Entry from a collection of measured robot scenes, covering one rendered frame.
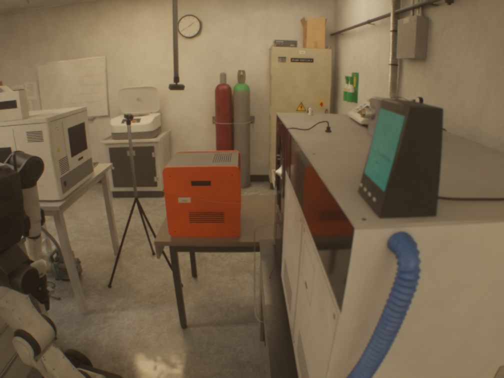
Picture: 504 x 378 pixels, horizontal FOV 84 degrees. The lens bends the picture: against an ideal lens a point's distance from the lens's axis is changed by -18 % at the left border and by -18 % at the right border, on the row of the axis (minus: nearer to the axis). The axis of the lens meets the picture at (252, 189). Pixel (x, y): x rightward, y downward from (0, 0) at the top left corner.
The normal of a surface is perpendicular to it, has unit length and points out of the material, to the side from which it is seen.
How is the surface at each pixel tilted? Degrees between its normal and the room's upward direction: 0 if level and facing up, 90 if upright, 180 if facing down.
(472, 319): 90
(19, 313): 64
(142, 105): 105
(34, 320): 50
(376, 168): 80
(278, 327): 0
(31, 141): 90
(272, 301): 0
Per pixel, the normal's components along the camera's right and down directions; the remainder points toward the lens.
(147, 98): 0.03, 0.58
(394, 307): -0.56, -0.40
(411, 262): -0.29, 0.09
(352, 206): 0.00, -0.94
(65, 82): 0.03, 0.34
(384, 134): -0.99, -0.15
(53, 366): 0.87, -0.39
